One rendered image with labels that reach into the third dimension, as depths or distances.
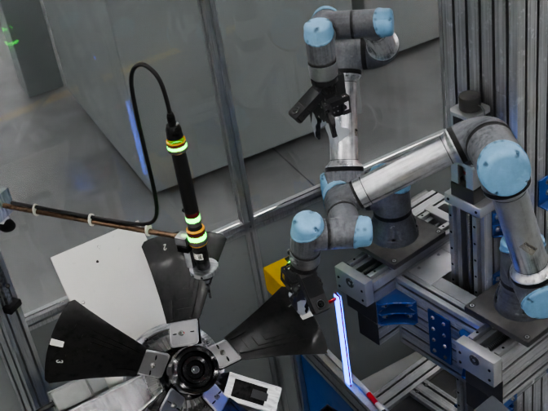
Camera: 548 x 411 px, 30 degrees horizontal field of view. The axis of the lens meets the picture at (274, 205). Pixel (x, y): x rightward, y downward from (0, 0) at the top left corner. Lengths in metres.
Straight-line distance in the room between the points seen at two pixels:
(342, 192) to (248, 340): 0.45
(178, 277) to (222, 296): 0.88
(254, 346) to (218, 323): 0.93
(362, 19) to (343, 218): 0.56
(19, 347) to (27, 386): 0.14
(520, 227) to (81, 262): 1.15
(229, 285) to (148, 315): 0.71
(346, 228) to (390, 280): 0.74
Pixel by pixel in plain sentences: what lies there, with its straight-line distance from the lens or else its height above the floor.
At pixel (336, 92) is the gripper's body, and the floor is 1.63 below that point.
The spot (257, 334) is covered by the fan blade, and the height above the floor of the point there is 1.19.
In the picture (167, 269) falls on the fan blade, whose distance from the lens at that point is 2.60.
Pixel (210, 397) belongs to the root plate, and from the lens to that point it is 2.56.
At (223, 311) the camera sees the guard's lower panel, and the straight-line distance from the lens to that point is 3.49.
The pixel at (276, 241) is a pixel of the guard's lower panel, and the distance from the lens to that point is 3.45.
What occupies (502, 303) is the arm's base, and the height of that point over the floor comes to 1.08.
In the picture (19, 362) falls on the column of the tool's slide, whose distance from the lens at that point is 3.05.
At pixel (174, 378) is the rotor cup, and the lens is 2.49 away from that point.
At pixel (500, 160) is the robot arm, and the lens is 2.33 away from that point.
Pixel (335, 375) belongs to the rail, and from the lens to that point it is 2.95.
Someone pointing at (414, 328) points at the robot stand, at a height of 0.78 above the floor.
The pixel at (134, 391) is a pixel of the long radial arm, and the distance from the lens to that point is 2.64.
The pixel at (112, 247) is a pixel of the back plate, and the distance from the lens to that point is 2.78.
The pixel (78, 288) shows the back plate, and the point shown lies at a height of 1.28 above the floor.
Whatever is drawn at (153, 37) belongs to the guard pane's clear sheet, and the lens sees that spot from 2.94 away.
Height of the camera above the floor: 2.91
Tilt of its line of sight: 34 degrees down
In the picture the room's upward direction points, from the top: 9 degrees counter-clockwise
